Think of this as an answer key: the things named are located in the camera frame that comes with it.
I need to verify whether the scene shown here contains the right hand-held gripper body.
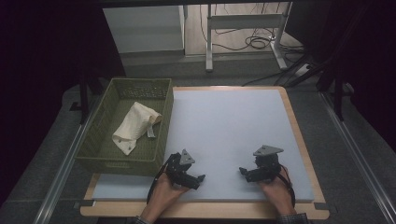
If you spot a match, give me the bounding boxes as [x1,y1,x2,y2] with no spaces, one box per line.
[252,145,285,183]

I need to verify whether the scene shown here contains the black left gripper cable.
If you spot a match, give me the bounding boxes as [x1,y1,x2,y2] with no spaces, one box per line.
[146,161,171,204]

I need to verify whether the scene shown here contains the aluminium floor rail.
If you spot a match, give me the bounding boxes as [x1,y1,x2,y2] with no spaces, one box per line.
[32,96,105,224]
[318,91,396,224]

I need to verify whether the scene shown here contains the black stand leg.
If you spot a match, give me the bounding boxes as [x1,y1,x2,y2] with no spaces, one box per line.
[317,55,356,122]
[69,74,105,125]

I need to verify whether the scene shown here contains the person's right hand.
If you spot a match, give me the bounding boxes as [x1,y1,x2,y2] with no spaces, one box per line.
[258,167,295,213]

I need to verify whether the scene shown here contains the white cabinet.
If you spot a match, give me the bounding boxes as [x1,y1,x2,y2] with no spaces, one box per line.
[102,5,187,55]

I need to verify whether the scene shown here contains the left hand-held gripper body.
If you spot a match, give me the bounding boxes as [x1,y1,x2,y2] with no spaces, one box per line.
[164,148,196,186]

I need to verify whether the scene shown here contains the cream cloth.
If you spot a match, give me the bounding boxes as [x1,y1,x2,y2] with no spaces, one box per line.
[111,101,163,156]

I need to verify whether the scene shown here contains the dark curtain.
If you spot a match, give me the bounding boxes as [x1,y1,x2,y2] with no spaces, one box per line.
[0,0,126,203]
[285,0,396,153]

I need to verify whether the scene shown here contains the long black floor cable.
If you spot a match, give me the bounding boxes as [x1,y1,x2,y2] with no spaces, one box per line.
[241,70,283,88]

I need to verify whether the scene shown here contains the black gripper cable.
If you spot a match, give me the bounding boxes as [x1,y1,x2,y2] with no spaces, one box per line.
[146,161,171,204]
[277,163,296,209]

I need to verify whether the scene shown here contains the person's left hand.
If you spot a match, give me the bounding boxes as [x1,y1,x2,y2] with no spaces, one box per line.
[148,165,191,208]

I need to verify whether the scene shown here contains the white metal desk frame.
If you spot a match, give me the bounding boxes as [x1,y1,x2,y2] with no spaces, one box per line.
[205,2,293,74]

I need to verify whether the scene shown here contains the white power strip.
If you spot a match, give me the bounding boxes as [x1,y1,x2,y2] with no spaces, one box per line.
[293,63,312,77]

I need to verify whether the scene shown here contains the pale grey table mat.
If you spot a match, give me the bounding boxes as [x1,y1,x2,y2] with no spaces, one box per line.
[92,89,316,203]

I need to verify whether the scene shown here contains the green plastic basket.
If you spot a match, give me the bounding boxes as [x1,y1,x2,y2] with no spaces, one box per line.
[74,77,175,177]

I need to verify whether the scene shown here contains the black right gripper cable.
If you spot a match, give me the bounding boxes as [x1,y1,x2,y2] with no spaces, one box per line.
[277,163,296,209]

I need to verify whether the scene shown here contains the coiled black floor cable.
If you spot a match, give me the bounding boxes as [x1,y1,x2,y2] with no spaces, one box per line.
[244,35,276,50]

